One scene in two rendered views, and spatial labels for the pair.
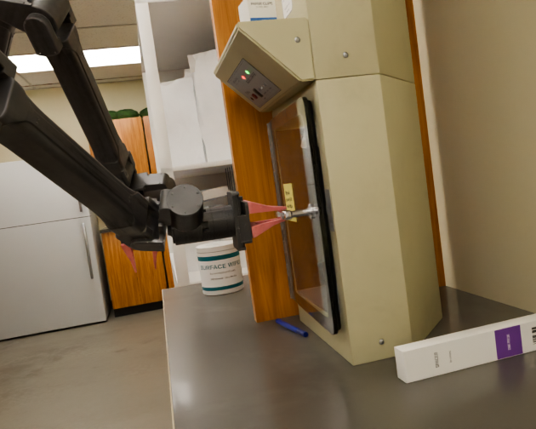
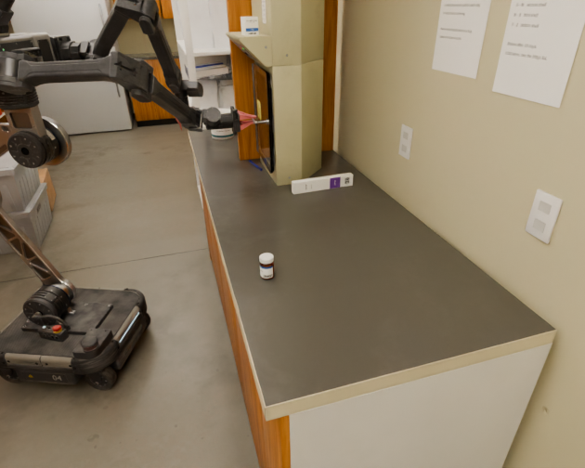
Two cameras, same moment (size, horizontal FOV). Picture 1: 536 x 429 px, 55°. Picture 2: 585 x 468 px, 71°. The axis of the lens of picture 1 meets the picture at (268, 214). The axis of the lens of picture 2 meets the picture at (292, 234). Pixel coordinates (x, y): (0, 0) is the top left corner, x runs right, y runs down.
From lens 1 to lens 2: 0.84 m
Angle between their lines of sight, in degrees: 26
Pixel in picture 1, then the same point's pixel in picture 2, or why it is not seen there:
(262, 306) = (243, 153)
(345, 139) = (283, 94)
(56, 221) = not seen: hidden behind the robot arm
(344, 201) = (279, 120)
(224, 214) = (228, 118)
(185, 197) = (214, 113)
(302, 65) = (266, 59)
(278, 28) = (257, 41)
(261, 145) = (248, 71)
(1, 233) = not seen: hidden behind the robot
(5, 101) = (152, 86)
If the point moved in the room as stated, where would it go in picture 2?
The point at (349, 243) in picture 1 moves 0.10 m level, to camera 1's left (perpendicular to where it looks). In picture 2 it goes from (279, 138) to (254, 139)
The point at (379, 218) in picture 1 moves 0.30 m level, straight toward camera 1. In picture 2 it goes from (293, 128) to (282, 152)
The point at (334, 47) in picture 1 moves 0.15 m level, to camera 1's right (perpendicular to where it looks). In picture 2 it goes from (282, 51) to (323, 50)
